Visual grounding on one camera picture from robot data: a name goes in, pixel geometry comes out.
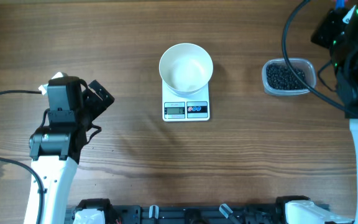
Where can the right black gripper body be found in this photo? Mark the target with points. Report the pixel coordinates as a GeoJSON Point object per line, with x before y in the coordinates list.
{"type": "Point", "coordinates": [330, 29]}

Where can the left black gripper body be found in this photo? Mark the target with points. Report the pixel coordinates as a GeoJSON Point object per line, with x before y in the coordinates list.
{"type": "Point", "coordinates": [95, 107]}

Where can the pink scoop blue handle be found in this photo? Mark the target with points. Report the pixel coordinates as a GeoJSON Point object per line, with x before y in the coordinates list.
{"type": "Point", "coordinates": [340, 4]}

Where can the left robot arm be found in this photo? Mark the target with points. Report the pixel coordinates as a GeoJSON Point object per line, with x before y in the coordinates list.
{"type": "Point", "coordinates": [55, 146]}

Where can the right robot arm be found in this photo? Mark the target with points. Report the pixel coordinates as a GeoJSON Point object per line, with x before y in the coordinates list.
{"type": "Point", "coordinates": [344, 58]}

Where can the white digital kitchen scale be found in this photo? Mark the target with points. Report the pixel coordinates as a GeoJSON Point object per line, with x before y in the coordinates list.
{"type": "Point", "coordinates": [185, 108]}

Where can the white round bowl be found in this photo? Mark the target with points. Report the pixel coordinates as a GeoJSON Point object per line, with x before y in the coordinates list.
{"type": "Point", "coordinates": [186, 68]}

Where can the black beans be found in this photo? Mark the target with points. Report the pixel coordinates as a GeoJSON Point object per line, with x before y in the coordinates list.
{"type": "Point", "coordinates": [280, 77]}

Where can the clear plastic container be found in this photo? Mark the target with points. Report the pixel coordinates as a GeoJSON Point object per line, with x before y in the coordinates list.
{"type": "Point", "coordinates": [303, 68]}

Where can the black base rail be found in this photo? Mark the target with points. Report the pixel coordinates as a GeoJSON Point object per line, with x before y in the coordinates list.
{"type": "Point", "coordinates": [100, 210]}

